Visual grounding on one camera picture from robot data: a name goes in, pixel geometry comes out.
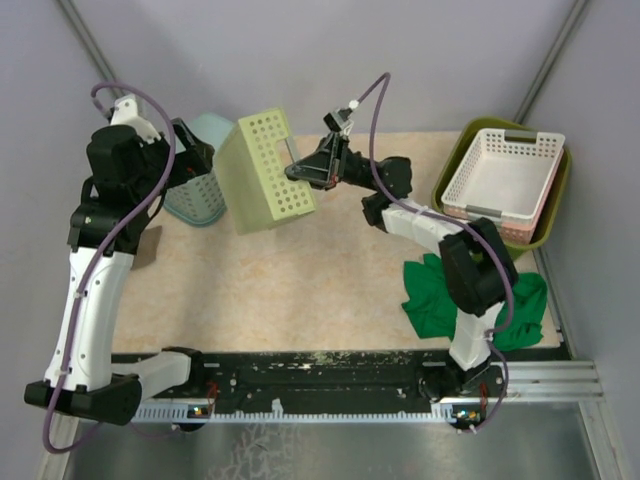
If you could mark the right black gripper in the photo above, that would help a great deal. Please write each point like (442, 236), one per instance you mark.
(323, 170)

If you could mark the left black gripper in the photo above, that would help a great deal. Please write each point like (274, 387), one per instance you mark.
(198, 161)

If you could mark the teal perforated plastic basket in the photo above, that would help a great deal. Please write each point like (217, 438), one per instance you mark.
(199, 202)

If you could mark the light green shallow basket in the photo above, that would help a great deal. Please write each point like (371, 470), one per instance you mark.
(251, 174)

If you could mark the olive green large tub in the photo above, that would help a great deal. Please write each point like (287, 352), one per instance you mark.
(550, 208)

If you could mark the white perforated basket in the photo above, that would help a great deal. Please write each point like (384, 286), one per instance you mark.
(510, 138)

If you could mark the pink perforated basket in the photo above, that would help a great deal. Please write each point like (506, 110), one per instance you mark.
(508, 186)

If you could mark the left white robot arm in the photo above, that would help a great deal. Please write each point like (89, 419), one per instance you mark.
(132, 164)

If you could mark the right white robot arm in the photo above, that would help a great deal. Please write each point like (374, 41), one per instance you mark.
(479, 273)

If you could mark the brown cloth pouch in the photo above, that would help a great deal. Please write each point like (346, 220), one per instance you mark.
(148, 247)

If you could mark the green cloth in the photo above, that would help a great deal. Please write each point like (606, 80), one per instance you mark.
(433, 314)

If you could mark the left aluminium frame post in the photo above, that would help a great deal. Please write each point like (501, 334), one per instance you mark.
(105, 67)

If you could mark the aluminium frame post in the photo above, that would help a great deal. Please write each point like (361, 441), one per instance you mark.
(105, 67)
(567, 30)

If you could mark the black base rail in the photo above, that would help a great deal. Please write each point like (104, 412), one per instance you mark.
(336, 382)

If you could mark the right aluminium frame post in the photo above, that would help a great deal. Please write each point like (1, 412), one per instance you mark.
(567, 30)

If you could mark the white slotted cable duct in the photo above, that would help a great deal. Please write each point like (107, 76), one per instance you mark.
(197, 413)

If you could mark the aluminium extrusion rail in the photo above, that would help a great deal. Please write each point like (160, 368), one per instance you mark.
(553, 381)

